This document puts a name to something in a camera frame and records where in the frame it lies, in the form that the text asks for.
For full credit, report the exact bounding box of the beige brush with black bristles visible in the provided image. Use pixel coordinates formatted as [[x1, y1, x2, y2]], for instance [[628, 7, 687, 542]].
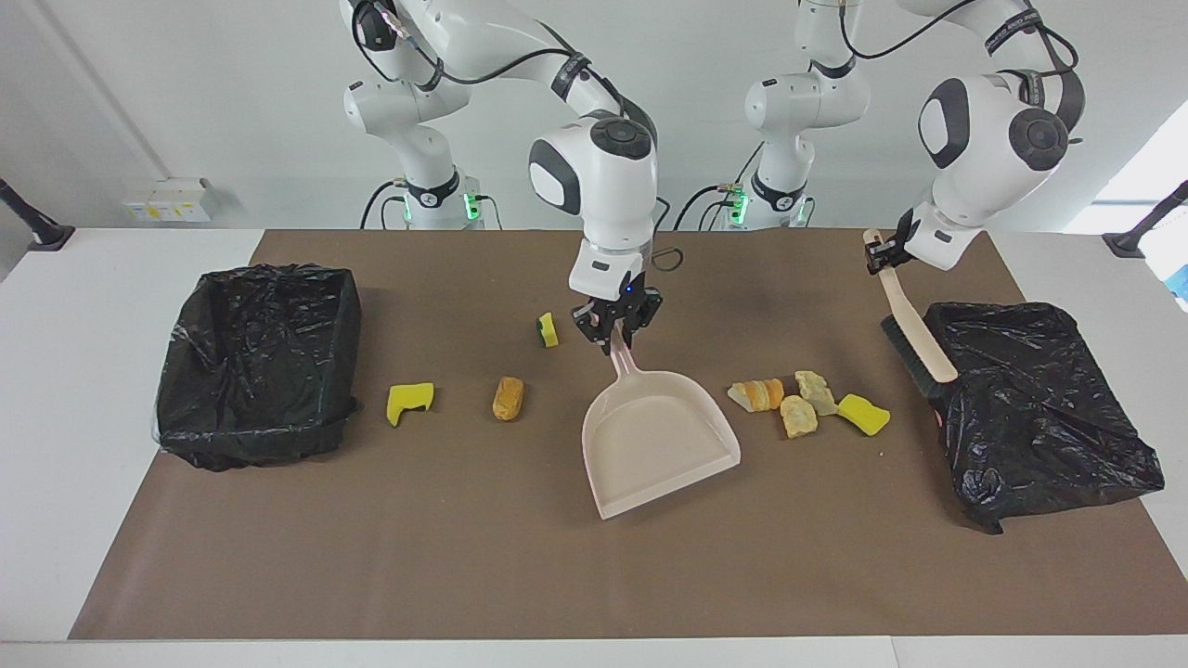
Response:
[[863, 229, 959, 402]]

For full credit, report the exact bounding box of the beige plastic dustpan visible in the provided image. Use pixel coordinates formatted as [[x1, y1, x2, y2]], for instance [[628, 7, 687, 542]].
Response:
[[582, 325, 743, 521]]

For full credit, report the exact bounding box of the orange striped croissant piece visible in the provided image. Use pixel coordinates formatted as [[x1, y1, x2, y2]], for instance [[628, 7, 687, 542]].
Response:
[[727, 378, 786, 414]]

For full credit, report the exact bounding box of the greyish pale bread piece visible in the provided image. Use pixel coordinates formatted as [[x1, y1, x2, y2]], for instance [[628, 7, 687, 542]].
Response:
[[794, 370, 839, 417]]

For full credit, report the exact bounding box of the yellow sponge wedge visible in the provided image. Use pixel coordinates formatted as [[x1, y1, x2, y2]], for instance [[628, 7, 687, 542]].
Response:
[[837, 393, 892, 437]]

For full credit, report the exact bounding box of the yellowish pale bread piece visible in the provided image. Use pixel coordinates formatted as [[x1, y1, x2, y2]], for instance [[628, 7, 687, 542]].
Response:
[[780, 395, 820, 440]]

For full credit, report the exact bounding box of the bin wrapped in black bag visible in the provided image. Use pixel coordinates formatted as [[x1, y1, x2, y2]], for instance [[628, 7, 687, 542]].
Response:
[[906, 301, 1166, 535]]

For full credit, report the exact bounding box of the open bin with black liner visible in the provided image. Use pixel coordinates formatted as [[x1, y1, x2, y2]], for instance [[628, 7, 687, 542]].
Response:
[[151, 263, 363, 472]]

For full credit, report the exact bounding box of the notched yellow sponge piece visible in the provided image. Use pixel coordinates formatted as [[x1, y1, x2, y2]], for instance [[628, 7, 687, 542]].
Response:
[[386, 382, 435, 428]]

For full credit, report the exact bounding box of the brown paper table mat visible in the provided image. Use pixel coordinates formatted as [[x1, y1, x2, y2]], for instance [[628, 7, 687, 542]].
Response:
[[68, 229, 1188, 641]]

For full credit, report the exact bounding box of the white blue package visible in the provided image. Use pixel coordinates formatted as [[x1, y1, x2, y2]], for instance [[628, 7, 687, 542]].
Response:
[[1140, 218, 1188, 312]]

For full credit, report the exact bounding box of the left arm base cable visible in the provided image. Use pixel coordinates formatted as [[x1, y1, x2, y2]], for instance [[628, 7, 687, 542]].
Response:
[[673, 181, 743, 230]]

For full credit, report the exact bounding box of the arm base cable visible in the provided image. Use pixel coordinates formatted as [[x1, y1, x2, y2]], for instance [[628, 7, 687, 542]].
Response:
[[673, 181, 743, 230], [360, 179, 411, 230]]

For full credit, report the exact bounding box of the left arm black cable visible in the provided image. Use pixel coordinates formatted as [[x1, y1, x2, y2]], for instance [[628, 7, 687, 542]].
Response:
[[835, 0, 1087, 145]]

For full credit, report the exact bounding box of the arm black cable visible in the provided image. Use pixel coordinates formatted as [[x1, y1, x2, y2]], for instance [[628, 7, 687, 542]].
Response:
[[353, 0, 685, 273], [835, 0, 1087, 145]]

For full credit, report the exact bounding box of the black camera stand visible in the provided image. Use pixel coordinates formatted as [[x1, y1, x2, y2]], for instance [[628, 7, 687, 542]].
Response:
[[0, 178, 75, 251], [1103, 181, 1188, 259]]

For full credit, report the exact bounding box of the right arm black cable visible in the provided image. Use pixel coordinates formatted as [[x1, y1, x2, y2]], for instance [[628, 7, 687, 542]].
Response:
[[353, 0, 685, 273]]

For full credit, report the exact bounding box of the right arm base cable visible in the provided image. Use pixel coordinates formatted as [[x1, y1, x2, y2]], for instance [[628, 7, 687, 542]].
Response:
[[360, 179, 411, 230]]

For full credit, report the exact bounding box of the white wall socket box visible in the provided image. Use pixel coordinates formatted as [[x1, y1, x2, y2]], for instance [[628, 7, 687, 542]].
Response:
[[123, 178, 216, 224]]

